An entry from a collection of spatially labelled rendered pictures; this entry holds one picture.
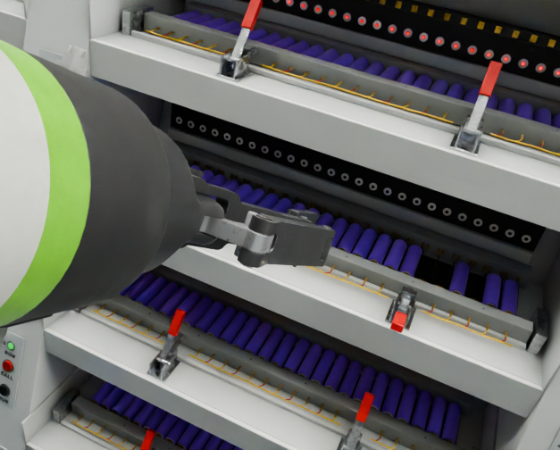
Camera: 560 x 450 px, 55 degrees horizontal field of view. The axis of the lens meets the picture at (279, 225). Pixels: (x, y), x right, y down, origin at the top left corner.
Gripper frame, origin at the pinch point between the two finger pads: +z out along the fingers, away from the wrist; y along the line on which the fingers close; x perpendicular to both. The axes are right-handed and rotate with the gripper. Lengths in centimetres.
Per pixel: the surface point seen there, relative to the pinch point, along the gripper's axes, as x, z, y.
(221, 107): 8.3, 17.9, -12.1
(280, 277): -8.1, 21.5, 0.0
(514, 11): 31.6, 32.4, 14.3
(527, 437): -14.0, 21.7, 30.7
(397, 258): -1.8, 28.7, 11.6
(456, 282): -2.0, 28.4, 19.2
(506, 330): -4.8, 24.8, 25.6
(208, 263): -9.8, 21.2, -8.8
